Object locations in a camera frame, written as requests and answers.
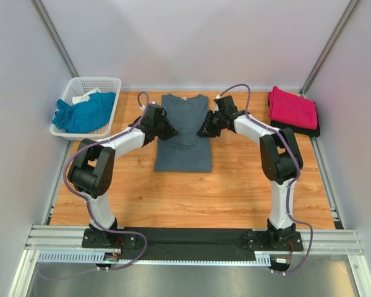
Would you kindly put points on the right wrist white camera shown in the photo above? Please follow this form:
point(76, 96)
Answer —
point(218, 104)

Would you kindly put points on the folded magenta t-shirt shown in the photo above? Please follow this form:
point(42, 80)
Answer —
point(291, 109)

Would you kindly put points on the black base cloth strip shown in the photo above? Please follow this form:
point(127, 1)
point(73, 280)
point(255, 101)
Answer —
point(193, 244)

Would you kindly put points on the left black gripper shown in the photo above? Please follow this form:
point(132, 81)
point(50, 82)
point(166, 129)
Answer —
point(171, 132)

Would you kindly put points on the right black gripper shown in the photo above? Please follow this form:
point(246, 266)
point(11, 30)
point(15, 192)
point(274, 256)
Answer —
point(206, 129)

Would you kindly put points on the aluminium front rail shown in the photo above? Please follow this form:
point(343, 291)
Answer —
point(324, 242)

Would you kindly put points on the white t-shirt in basket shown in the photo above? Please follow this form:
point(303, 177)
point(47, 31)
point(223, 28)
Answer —
point(85, 97)

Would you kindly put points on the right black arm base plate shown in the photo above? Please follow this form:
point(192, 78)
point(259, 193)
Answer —
point(268, 241)

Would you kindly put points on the white plastic laundry basket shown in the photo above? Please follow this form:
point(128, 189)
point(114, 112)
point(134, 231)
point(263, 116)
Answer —
point(79, 86)

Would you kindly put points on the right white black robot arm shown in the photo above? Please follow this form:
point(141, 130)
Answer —
point(280, 157)

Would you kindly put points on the aluminium corner post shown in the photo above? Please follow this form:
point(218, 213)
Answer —
point(338, 30)
point(52, 32)

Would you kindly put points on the right aluminium corner post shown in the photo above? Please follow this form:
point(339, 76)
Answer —
point(338, 30)

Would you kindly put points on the teal blue t-shirt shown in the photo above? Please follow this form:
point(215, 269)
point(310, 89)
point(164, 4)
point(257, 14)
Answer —
point(86, 116)

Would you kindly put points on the left aluminium corner post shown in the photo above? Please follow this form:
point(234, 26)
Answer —
point(52, 32)

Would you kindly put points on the grey-blue t-shirt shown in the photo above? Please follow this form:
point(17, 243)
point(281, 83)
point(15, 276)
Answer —
point(186, 152)

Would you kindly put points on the folded black t-shirt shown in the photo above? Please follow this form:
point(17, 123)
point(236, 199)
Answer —
point(300, 130)

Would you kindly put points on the white slotted cable duct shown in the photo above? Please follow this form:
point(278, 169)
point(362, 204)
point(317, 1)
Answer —
point(100, 257)

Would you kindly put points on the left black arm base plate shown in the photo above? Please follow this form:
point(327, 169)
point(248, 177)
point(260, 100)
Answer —
point(126, 241)

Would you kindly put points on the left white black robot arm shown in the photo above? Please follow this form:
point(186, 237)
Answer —
point(92, 167)

